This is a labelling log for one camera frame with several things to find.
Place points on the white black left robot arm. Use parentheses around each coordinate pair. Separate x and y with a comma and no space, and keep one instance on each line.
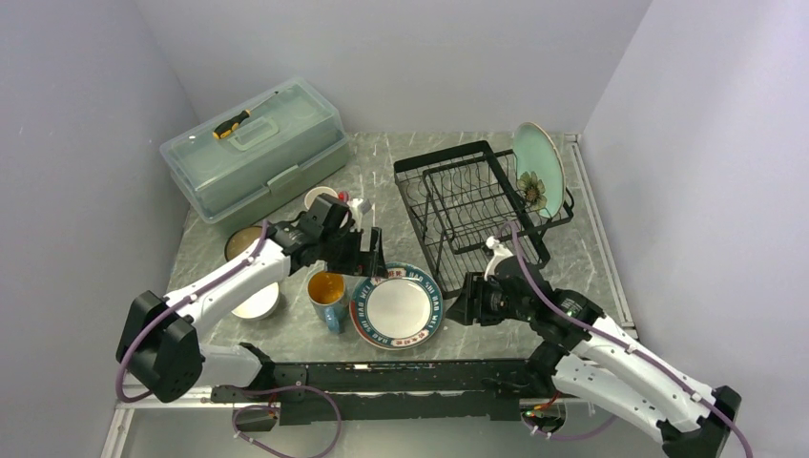
(159,352)

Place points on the yellow black handled screwdriver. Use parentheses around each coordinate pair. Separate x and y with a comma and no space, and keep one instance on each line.
(228,126)

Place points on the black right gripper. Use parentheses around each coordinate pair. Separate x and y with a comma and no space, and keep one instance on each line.
(469,307)

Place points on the red teal rimmed plate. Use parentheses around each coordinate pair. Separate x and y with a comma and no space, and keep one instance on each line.
(398,312)

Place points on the brown glazed bowl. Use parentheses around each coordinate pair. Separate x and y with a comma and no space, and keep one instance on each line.
(240,241)

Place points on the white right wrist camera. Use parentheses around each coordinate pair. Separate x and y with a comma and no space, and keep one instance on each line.
(499,252)

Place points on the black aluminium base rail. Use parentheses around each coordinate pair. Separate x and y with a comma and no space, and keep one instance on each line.
(298,394)

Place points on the green translucent plastic storage box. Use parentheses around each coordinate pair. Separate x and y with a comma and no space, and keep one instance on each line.
(282,150)

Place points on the white ceramic bowl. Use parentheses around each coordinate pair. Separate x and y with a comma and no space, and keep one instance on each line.
(260,305)

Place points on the black wire dish rack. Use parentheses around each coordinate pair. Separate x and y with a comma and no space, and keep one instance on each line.
(457,197)

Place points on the blue mug orange inside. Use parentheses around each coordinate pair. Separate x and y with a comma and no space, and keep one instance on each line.
(327,294)

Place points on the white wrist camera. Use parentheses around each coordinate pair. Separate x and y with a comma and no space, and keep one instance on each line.
(499,252)
(358,209)

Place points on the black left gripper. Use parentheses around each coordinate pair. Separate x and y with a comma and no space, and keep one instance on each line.
(368,263)

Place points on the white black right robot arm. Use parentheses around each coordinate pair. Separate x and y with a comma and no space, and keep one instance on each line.
(585,353)

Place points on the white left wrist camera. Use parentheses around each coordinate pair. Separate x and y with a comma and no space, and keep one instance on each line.
(358,209)

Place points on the pink ceramic mug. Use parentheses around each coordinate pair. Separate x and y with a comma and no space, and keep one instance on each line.
(319,195)

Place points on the light blue flower plate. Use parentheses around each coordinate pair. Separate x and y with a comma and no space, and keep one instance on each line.
(540,173)

